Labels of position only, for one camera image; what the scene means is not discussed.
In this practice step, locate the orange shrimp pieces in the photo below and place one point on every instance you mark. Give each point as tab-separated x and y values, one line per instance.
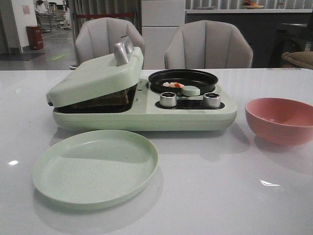
173	84

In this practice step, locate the mint green sandwich maker lid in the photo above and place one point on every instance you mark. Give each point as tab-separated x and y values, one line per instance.
95	78

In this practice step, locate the pink bowl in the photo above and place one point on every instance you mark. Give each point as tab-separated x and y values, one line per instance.
280	121

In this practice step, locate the mint green breakfast maker base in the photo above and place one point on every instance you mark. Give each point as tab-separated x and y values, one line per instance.
144	115

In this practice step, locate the left silver control knob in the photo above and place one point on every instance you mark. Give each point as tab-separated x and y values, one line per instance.
168	99

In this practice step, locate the silver control knob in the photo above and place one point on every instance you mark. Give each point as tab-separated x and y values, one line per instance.
168	99
211	100

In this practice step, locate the black round frying pan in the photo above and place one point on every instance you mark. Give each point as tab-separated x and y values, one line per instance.
205	81

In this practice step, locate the right silver control knob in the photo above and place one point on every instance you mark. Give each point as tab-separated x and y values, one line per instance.
211	100

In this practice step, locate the mint green plate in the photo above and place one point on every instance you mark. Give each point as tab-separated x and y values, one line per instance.
95	170

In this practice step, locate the right grey upholstered chair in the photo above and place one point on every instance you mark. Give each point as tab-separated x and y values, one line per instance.
208	45

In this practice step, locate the grey upholstered chair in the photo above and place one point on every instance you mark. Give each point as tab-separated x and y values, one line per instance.
97	37
208	45

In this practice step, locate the white refrigerator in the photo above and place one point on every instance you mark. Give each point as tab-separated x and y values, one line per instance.
159	19

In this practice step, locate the left grey upholstered chair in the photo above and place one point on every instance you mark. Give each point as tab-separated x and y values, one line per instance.
97	37

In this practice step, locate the red barrier belt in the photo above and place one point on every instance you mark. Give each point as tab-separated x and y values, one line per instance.
115	15

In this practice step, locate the dark grey counter cabinet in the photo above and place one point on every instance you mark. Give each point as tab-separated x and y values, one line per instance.
258	26

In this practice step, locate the fruit plate on counter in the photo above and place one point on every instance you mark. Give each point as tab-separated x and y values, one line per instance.
248	4

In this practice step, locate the red trash bin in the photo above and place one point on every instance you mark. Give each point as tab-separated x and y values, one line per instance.
34	37

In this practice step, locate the dark washing machine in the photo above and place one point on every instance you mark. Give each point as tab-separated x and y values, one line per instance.
290	38

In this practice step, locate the beige sofa cushion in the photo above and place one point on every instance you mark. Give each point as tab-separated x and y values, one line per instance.
301	59

